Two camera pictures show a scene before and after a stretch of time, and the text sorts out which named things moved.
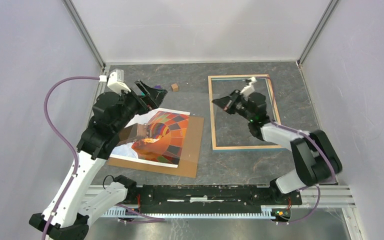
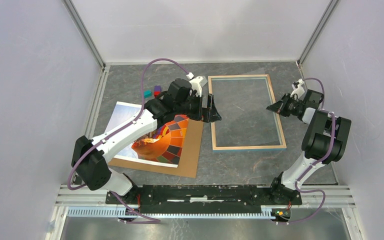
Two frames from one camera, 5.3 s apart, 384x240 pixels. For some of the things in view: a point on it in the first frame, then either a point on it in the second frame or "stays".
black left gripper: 153,99 to 204,113
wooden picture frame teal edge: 273,105 stays
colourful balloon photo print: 167,128 stays
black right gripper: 227,103 to 276,107
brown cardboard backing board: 189,158 stays
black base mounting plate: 211,198 stays
